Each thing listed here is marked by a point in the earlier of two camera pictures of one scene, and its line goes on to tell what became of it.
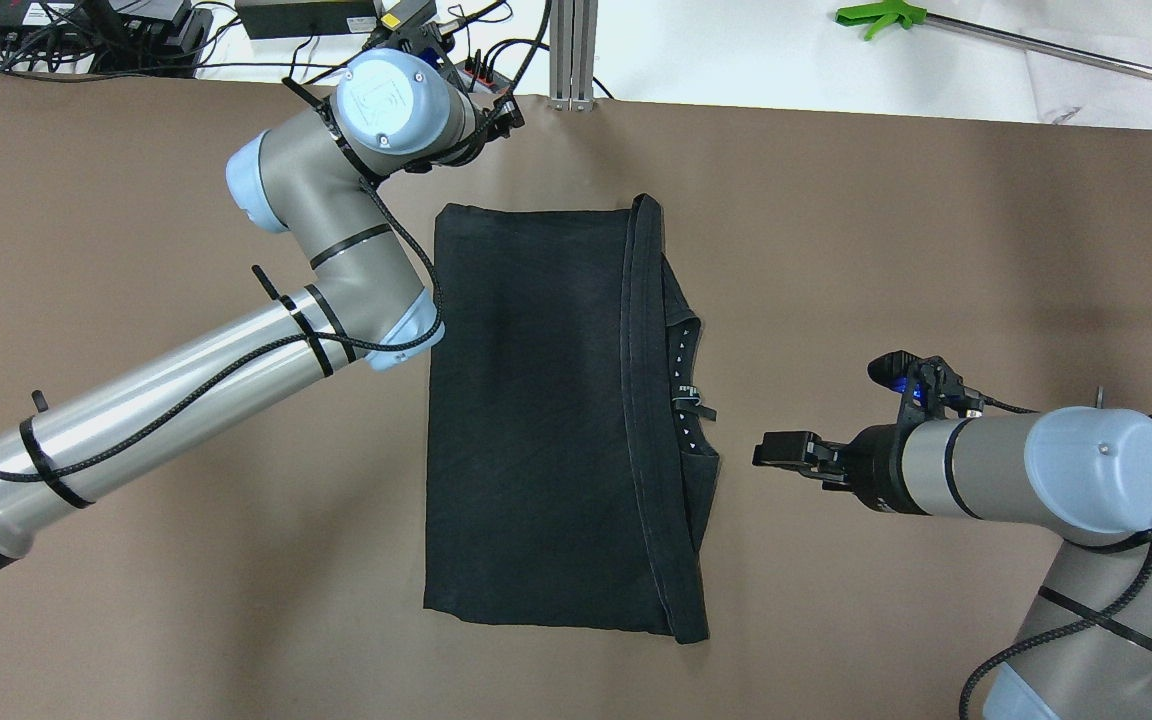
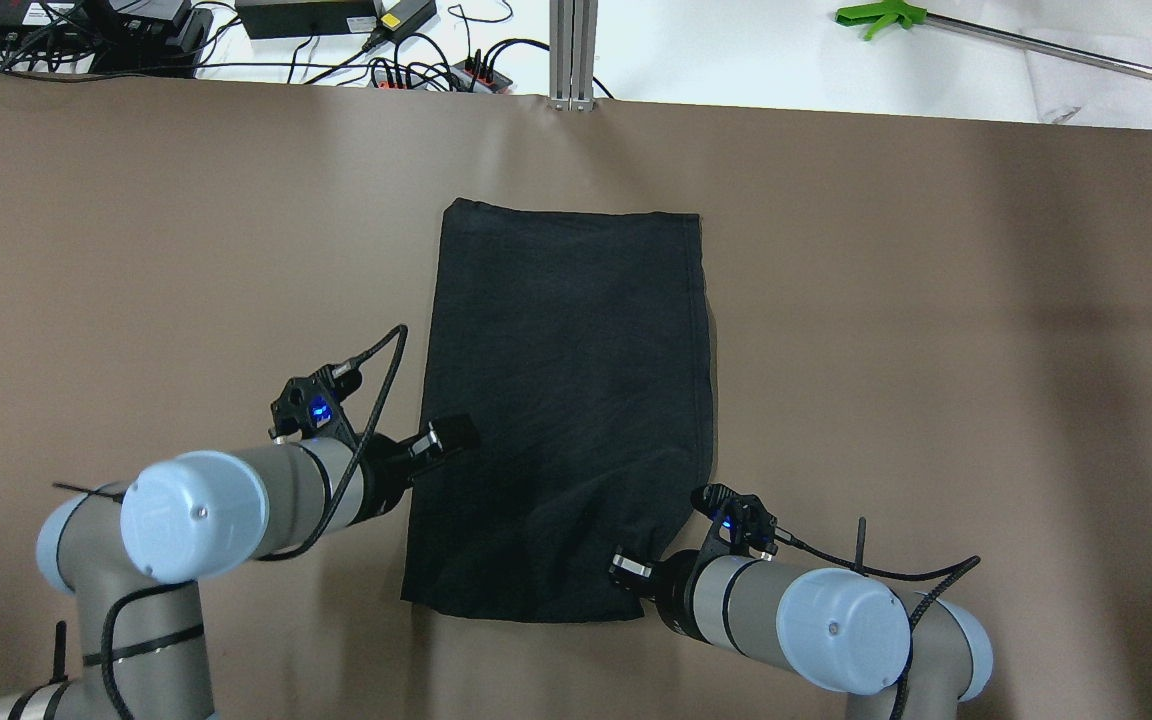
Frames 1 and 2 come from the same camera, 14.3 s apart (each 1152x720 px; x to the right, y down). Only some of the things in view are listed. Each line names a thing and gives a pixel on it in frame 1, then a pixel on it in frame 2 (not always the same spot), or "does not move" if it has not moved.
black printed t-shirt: x=569 y=471 does not move
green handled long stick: x=881 y=14 does not move
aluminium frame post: x=573 y=44 does not move
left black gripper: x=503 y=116 to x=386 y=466
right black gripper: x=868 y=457 to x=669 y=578
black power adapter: x=284 y=18 does not move
